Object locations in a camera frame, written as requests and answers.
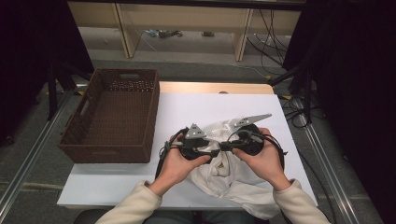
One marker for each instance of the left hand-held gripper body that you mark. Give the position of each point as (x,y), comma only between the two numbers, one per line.
(193,147)

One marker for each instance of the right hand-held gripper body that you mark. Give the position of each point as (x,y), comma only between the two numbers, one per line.
(253,143)

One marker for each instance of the white garment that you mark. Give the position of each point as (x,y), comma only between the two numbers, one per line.
(227,186)

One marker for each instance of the brown woven basket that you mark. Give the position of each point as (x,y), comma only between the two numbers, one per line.
(77,149)

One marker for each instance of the person's right hand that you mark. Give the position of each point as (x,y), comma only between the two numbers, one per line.
(267,165)

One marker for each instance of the person's left hand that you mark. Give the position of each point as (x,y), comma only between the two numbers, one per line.
(176,169)

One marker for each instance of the person's legs in jeans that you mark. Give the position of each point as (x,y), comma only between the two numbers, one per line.
(224,219)

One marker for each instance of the black metal stand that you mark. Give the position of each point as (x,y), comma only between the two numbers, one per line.
(51,93)
(308,93)

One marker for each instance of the white table cover sheet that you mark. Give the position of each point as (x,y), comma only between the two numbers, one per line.
(124,186)

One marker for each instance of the small dark box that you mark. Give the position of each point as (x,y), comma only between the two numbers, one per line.
(208,34)

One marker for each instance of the dark curtain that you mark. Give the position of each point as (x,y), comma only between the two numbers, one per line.
(25,46)
(358,77)

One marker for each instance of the light wooden shelf unit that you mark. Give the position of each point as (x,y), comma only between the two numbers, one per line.
(183,17)

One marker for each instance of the metal floor rail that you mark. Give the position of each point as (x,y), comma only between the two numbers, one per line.
(330,174)
(31,155)

